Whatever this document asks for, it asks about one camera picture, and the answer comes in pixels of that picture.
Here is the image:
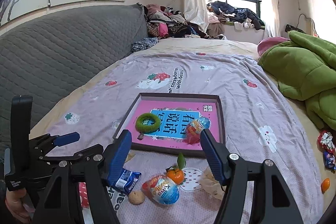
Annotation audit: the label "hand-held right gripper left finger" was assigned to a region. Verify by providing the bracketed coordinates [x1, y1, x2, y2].
[33, 130, 133, 224]

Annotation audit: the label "walnut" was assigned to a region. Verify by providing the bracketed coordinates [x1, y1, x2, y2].
[128, 190, 146, 206]

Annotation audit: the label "grey quilted headboard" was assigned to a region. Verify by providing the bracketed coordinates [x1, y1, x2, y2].
[0, 4, 149, 151]

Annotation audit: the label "pile of mixed clothes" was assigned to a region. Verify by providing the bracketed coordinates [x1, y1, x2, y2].
[143, 4, 210, 39]

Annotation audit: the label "person's left hand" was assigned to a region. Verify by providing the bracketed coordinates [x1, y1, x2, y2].
[5, 182, 34, 223]

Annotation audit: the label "pink pillow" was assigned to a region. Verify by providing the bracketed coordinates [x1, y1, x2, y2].
[257, 37, 289, 57]

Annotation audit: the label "blue snack packet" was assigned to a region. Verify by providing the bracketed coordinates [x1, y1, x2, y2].
[108, 168, 142, 195]

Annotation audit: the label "strawberry printed blanket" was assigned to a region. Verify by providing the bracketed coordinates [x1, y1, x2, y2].
[34, 52, 326, 224]

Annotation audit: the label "brown tray with pink picture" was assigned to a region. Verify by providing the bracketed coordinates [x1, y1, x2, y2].
[113, 93, 226, 159]

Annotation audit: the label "red and white candy wrapper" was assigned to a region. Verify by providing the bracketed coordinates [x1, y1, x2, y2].
[317, 130, 336, 153]

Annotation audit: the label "beige hair scrunchie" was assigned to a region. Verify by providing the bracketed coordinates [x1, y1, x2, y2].
[201, 168, 226, 201]

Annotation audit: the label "green quilted blanket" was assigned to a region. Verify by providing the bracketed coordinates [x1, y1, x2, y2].
[257, 30, 336, 131]

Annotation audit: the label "dark floral cloth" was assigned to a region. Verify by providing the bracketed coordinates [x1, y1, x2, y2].
[131, 38, 159, 53]

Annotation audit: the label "tangerine with green leaf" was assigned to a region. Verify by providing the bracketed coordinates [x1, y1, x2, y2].
[165, 153, 186, 185]

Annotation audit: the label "blue candy packet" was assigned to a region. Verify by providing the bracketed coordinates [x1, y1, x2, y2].
[323, 151, 336, 171]

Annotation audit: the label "egg toy with red wrapper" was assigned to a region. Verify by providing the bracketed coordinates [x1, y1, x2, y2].
[185, 117, 211, 145]

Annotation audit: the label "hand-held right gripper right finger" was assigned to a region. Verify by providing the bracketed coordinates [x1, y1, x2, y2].
[200, 129, 306, 224]

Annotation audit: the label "beige bed sheet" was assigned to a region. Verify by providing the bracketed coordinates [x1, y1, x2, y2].
[31, 38, 336, 224]

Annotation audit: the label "blue and orange egg toy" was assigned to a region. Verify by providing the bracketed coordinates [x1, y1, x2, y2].
[142, 174, 180, 205]

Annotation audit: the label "dark clothes on windowsill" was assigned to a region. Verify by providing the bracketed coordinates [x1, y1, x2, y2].
[206, 0, 265, 30]

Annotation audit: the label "green hair scrunchie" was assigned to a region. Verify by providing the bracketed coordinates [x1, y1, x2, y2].
[135, 113, 161, 134]

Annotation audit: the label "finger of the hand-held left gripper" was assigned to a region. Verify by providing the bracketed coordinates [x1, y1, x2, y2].
[39, 144, 105, 165]
[39, 132, 81, 153]

